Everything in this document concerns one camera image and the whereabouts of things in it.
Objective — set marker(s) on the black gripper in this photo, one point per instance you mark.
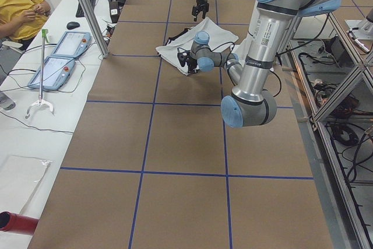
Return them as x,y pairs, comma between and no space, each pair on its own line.
192,65
200,0

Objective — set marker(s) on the grey cartoon print t-shirt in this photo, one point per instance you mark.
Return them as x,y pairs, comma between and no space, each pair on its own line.
219,41

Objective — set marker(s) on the upper blue teach pendant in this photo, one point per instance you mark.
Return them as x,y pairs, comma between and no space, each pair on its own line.
72,44

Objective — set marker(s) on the blue teach pendant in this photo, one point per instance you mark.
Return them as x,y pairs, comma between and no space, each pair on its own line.
56,72
72,44

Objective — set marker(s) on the black computer mouse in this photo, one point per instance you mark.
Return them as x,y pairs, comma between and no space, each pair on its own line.
72,25

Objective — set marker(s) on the lower blue teach pendant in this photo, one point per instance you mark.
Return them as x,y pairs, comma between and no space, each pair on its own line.
56,72

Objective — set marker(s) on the reacher grabber tool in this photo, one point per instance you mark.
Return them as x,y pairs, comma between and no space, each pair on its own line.
41,101

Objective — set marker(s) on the person in yellow shirt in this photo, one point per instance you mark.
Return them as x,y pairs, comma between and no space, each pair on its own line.
21,20

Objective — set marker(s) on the clear plastic bag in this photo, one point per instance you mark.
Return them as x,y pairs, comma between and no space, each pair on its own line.
20,178

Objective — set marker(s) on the red cylinder tube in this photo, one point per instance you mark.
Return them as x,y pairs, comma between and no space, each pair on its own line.
19,224

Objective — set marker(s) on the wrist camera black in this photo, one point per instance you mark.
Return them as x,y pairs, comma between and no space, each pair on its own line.
182,55

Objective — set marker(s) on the white camera stand post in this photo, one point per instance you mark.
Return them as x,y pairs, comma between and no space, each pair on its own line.
243,48

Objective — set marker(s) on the aluminium frame post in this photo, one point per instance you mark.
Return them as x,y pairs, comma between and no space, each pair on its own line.
94,27

